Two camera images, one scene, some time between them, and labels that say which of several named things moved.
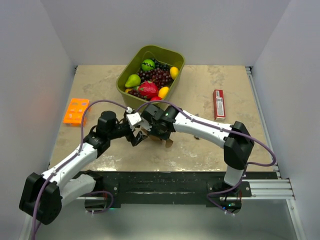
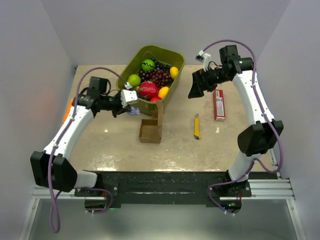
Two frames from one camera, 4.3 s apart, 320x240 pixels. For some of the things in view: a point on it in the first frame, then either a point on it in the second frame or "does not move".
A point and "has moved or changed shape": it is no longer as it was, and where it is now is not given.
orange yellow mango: [163, 92] does not move
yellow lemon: [174, 72] does not move
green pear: [134, 80] does not move
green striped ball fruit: [148, 65] does not move
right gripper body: [155, 131] → [212, 78]
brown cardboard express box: [168, 142] has moved or changed shape
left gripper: [138, 138] → [120, 109]
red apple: [156, 98] does not move
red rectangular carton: [219, 104] does not move
